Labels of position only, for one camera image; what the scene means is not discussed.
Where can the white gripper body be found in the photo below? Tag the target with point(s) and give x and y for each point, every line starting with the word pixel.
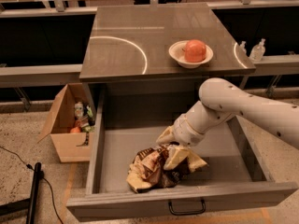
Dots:
pixel 186 132

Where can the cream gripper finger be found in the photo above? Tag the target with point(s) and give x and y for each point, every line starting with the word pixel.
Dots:
pixel 176 156
pixel 166 137

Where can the brown chip bag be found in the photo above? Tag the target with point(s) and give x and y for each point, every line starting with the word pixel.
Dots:
pixel 147 169

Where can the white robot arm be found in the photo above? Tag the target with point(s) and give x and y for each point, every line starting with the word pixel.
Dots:
pixel 220 100

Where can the grey open drawer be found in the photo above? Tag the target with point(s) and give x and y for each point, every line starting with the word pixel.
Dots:
pixel 235 176

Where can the grey cabinet counter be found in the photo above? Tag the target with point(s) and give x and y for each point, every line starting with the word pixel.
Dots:
pixel 131 43

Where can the green packet in box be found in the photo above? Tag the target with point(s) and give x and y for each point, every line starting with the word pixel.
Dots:
pixel 89 112

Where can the white bowl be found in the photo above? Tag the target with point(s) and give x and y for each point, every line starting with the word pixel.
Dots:
pixel 176 51

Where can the red apple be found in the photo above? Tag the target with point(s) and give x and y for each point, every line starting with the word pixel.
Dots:
pixel 195 51

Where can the orange fruit in box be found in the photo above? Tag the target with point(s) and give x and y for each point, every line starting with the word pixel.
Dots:
pixel 75 130

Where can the white bottle in box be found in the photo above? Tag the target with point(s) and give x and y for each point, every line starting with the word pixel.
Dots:
pixel 78 110

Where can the cardboard box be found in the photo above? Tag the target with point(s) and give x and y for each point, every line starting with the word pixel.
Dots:
pixel 70 147

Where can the clear sanitizer bottle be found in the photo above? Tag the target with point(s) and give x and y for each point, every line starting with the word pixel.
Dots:
pixel 258 51

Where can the black metal stand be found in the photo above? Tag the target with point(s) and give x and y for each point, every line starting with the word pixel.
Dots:
pixel 28 204

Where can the black drawer handle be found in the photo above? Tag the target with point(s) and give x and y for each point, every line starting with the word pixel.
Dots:
pixel 186 208

